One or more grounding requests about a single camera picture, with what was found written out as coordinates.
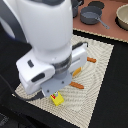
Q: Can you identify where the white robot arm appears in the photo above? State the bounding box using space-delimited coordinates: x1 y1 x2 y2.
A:
0 0 87 96

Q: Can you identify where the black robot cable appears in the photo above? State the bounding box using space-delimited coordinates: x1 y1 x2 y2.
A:
0 71 44 102

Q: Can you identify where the pink stovetop board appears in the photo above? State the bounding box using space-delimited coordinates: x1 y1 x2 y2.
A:
73 0 128 42

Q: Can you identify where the woven beige placemat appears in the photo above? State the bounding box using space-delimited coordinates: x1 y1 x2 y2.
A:
12 33 115 128

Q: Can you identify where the grey frying pan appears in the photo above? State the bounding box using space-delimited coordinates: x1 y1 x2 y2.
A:
80 6 109 29

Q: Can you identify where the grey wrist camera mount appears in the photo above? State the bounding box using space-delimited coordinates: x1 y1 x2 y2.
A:
41 71 72 97

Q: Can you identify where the beige bowl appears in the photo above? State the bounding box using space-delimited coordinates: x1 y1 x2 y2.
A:
116 4 128 30

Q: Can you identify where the black burner plate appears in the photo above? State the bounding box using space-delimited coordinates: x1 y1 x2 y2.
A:
88 1 105 9

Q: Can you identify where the grey cooking pot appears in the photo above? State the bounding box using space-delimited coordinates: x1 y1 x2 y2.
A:
71 0 84 18

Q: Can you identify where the orange handled fork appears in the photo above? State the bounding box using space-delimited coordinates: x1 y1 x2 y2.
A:
69 81 84 89

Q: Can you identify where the orange handled knife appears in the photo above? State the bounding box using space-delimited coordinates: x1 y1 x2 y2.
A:
87 57 96 63

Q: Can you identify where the yellow butter box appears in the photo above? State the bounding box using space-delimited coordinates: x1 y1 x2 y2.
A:
50 92 64 106

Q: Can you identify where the orange bread loaf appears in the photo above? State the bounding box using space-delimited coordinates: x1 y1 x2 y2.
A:
72 67 82 77

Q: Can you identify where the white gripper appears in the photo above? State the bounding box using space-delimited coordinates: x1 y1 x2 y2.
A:
16 43 88 94

